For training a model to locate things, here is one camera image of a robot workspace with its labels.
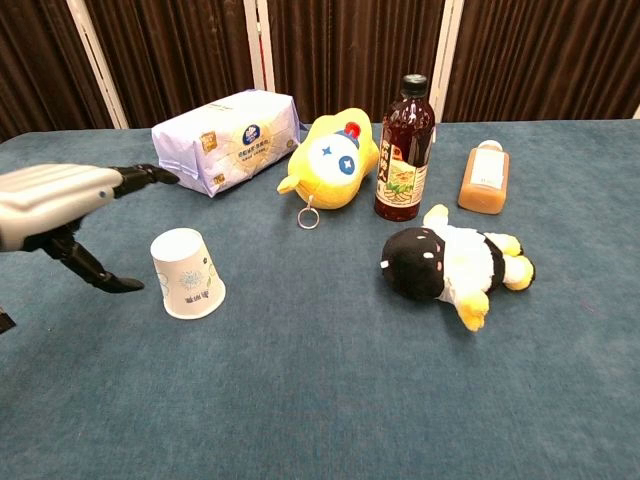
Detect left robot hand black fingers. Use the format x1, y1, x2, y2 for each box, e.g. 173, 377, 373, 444
0, 162, 180, 295

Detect white paper cup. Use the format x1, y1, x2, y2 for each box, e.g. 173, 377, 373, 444
149, 227, 227, 321

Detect dark brown curtain panel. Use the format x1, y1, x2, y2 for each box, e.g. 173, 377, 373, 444
83, 0, 256, 129
443, 0, 640, 124
267, 0, 447, 125
0, 0, 115, 144

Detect lavender tissue pack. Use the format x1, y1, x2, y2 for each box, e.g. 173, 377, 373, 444
151, 88, 303, 197

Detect yellow plush toy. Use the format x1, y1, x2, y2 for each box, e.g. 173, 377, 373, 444
277, 108, 380, 211

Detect blue table cloth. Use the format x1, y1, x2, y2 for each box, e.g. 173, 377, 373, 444
0, 117, 640, 480

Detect dark glass bottle black cap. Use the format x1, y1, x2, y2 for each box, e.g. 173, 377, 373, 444
373, 74, 435, 223

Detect black white plush doll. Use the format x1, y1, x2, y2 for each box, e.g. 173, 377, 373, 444
380, 203, 536, 333

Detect brown juice bottle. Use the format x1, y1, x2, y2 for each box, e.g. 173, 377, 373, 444
457, 140, 512, 216

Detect white frame post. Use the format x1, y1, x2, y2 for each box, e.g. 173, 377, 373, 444
242, 0, 277, 94
66, 0, 130, 130
428, 0, 465, 124

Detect metal key ring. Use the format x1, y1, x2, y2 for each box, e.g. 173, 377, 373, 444
296, 195, 320, 230

